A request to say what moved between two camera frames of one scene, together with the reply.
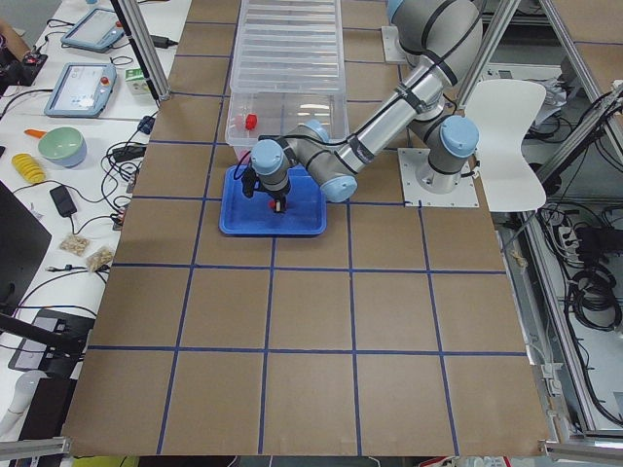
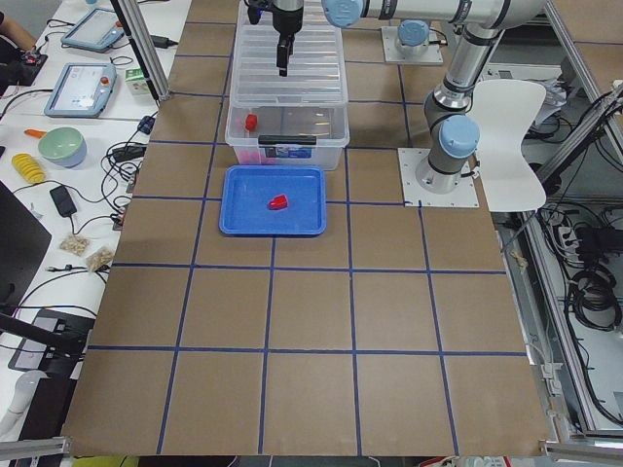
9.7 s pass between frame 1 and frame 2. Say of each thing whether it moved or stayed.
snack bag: stayed
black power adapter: stayed
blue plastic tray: stayed
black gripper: moved
